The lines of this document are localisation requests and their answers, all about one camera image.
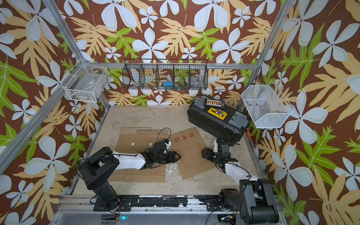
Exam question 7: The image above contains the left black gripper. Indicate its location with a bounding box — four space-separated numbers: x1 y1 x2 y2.
154 150 182 164

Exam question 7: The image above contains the white wire basket left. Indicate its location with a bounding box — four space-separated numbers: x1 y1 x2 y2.
61 60 109 103

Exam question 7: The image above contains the white wire basket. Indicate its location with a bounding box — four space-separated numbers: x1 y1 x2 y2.
61 60 109 103
241 82 294 129

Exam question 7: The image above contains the black wire basket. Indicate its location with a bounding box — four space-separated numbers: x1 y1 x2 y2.
121 59 209 91

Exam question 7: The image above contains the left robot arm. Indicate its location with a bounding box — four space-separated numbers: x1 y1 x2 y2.
78 139 181 215

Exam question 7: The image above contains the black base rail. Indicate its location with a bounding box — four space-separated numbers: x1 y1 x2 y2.
93 189 245 212

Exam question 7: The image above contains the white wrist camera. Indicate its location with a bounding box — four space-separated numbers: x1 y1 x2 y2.
163 139 172 151
213 140 218 153

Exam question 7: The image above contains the blue object in basket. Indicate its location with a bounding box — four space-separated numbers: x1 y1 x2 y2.
163 81 174 90

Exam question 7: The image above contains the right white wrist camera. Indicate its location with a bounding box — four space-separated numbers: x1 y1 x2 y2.
213 140 218 153

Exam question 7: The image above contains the brown kraft file bag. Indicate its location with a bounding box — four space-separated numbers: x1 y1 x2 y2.
108 127 156 182
170 127 215 180
121 127 170 183

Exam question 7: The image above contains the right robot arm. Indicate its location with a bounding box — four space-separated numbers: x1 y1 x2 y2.
202 139 280 225

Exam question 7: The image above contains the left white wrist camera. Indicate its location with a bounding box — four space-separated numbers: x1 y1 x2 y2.
163 139 172 151

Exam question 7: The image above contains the white wire basket right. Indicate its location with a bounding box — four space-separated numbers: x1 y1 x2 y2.
241 82 294 129

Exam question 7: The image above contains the black yellow toolbox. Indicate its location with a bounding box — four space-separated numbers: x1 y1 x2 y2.
187 95 250 146

